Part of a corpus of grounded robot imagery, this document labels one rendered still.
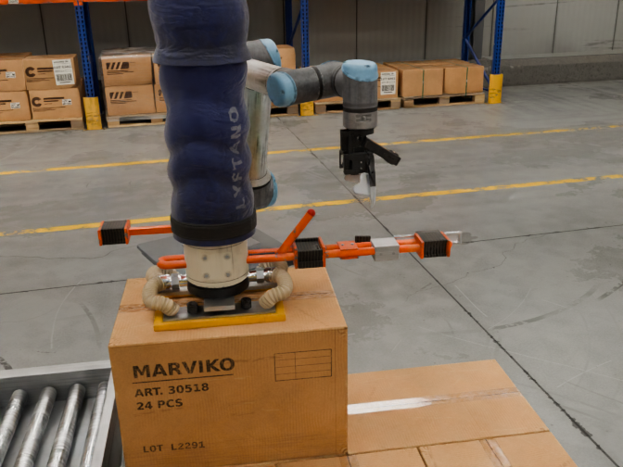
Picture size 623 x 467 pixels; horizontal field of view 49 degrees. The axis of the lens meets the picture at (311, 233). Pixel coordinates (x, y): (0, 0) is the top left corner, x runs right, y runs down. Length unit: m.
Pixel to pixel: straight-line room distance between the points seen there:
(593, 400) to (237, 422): 1.90
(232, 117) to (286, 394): 0.73
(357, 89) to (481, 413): 1.04
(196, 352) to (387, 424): 0.65
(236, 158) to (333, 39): 8.93
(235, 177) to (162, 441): 0.72
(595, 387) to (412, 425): 1.50
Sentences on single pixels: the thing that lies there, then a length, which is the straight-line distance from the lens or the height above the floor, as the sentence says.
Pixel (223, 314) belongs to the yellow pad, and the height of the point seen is 0.97.
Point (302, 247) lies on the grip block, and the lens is 1.88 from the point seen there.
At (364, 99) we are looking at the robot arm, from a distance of 1.77.
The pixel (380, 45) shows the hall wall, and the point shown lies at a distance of 10.83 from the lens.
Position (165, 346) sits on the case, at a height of 0.93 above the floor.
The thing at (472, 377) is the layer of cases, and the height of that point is 0.54.
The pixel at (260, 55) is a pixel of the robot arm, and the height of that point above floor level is 1.54.
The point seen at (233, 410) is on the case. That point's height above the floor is 0.72.
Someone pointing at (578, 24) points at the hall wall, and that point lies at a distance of 12.29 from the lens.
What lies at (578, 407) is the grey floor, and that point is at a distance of 3.29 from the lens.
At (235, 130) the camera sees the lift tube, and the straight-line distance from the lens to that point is 1.69.
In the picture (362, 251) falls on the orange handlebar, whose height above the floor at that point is 1.08.
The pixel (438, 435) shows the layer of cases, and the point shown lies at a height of 0.54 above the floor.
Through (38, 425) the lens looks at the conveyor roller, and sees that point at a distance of 2.27.
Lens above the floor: 1.80
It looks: 21 degrees down
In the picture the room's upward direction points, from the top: 1 degrees counter-clockwise
